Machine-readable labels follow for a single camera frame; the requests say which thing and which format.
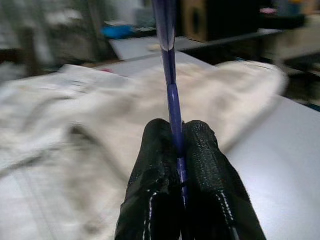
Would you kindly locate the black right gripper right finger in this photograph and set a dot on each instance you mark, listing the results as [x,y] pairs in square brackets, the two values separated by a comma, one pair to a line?
[207,175]

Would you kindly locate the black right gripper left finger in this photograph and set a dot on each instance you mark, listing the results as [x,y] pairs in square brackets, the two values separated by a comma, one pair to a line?
[150,162]

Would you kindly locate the purple plastic hanger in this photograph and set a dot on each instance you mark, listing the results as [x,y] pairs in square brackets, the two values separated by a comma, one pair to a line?
[175,105]

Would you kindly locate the beige denim jacket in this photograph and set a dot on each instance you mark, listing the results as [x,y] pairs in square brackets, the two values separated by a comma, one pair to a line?
[87,120]

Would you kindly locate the bright blue object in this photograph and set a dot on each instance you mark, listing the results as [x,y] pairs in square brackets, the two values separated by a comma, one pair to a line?
[117,32]

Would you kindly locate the wooden speaker box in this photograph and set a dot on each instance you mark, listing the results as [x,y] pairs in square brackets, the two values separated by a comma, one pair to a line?
[190,30]

